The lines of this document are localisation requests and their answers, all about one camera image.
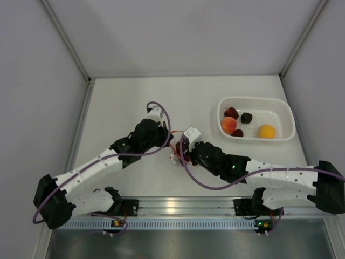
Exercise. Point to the purple fake grapes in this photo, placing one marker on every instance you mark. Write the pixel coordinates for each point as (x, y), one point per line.
(179, 151)

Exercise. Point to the dark purple fake plum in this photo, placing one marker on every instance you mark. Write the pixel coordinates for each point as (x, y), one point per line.
(246, 118)

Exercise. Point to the dark red fake apple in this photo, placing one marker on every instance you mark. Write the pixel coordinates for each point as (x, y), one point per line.
(231, 112)

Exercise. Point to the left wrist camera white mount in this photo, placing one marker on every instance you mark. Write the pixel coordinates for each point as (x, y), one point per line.
(156, 114)

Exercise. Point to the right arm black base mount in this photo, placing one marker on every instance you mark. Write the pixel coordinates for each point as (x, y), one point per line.
(245, 209)

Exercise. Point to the yellow fake peach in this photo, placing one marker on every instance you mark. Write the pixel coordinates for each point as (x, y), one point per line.
(266, 132)

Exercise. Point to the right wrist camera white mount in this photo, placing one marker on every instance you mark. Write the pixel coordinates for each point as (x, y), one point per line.
(193, 136)

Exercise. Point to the dark red fake fig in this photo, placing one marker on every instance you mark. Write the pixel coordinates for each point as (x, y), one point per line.
(238, 133)

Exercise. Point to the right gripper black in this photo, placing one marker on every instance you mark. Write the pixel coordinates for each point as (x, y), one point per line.
(191, 153)

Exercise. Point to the white perforated plastic basket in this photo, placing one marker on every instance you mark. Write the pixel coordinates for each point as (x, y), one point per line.
(264, 111)

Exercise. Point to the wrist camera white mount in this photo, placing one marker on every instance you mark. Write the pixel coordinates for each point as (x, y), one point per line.
(193, 136)
(156, 114)

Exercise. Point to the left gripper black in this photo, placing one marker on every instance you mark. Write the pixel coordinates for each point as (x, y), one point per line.
(165, 134)

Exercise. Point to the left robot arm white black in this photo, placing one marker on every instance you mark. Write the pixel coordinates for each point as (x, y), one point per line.
(60, 198)

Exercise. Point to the white slotted cable duct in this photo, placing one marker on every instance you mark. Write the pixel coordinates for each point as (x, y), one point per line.
(93, 223)

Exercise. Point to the orange fake peach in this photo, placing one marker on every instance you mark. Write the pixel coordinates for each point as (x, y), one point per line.
(228, 125)

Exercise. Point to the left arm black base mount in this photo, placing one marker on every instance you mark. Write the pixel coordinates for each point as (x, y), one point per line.
(127, 207)

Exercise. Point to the aluminium mounting rail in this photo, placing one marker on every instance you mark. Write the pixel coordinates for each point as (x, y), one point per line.
(188, 207)

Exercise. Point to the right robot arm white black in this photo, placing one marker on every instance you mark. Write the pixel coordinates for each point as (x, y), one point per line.
(275, 186)

